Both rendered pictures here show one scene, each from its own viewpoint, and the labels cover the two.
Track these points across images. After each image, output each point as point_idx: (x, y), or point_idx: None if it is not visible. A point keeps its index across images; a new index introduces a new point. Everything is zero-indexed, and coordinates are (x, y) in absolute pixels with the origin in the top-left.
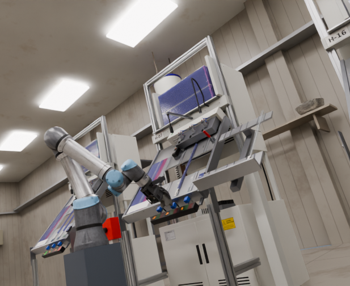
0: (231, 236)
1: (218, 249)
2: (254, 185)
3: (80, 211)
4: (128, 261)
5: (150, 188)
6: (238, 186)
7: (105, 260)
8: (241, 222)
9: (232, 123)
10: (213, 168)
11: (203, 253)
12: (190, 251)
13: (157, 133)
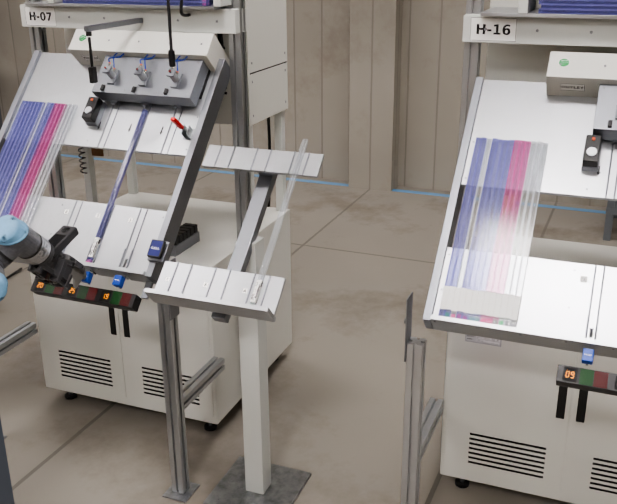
0: (183, 313)
1: (163, 372)
2: None
3: None
4: None
5: (49, 264)
6: (227, 317)
7: None
8: None
9: (233, 80)
10: (179, 215)
11: (122, 320)
12: (94, 306)
13: (39, 7)
